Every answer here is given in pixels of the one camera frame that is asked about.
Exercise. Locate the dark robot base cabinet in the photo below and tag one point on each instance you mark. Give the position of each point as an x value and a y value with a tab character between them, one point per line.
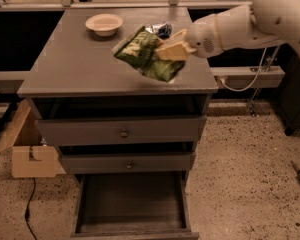
288	96

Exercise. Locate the grey open bottom drawer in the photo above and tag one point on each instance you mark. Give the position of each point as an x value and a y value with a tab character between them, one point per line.
132	206

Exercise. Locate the cream shallow bowl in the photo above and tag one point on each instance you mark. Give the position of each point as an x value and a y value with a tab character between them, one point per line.
104	25

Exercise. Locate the grey middle drawer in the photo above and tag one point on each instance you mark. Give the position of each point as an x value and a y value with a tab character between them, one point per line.
126	163

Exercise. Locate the green jalapeno chip bag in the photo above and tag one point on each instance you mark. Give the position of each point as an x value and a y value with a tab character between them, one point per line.
139	52

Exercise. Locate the grey top drawer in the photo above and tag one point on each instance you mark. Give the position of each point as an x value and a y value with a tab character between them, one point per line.
121	131

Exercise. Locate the grey drawer cabinet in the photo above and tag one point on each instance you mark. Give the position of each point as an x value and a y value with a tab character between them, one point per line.
157	105

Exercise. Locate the light wooden block stand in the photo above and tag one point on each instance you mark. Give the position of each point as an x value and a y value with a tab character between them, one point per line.
30	156

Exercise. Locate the crushed silver blue can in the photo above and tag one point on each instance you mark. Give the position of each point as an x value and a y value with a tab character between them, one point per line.
163	30

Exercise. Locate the grey metal railing frame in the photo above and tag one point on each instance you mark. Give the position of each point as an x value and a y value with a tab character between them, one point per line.
246	75

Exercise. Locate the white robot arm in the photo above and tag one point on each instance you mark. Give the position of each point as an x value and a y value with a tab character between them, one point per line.
261	24

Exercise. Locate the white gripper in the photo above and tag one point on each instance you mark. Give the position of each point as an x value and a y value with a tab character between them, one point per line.
202	39

